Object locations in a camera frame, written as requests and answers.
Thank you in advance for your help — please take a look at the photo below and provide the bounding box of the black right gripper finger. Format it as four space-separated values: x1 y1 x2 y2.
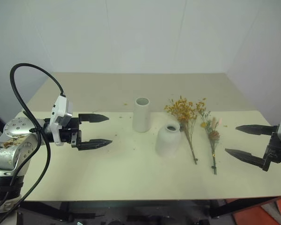
235 124 278 136
224 148 265 168

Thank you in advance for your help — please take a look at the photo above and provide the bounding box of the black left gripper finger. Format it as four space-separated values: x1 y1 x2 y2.
77 138 113 151
78 113 110 124

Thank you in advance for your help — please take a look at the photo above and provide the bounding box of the tall white cylinder vase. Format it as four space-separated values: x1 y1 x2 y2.
132 97 151 133

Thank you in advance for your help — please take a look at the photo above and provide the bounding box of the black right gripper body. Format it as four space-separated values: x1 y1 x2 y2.
262 132 281 172

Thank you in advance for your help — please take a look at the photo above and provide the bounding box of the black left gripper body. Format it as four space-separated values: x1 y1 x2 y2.
60 116 82 148

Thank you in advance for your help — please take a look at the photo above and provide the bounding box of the white jar-shaped vase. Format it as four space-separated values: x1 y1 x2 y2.
155 123 182 158

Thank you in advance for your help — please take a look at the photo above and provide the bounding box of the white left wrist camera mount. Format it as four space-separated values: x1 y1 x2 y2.
49 94 74 147

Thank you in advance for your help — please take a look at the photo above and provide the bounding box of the black table frame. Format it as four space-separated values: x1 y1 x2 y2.
15 196 281 223

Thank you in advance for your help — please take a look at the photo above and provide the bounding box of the orange dried flower bunch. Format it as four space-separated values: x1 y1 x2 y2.
163 95 199 165

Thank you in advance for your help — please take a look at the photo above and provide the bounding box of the mixed dried flower stem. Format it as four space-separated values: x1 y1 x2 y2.
195 97 223 175

